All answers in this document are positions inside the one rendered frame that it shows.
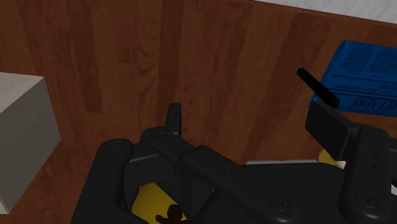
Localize black pen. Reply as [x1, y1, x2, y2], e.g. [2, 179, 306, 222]
[296, 67, 340, 109]

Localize yellow banana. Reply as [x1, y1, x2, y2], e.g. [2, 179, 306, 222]
[131, 148, 347, 224]

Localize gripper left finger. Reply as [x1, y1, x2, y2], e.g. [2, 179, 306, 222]
[71, 102, 294, 224]

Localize grey box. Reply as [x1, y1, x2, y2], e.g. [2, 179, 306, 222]
[0, 71, 62, 215]

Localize blue printed book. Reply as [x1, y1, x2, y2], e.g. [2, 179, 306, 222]
[307, 39, 397, 118]

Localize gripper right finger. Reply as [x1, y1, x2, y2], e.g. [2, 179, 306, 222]
[305, 102, 397, 224]

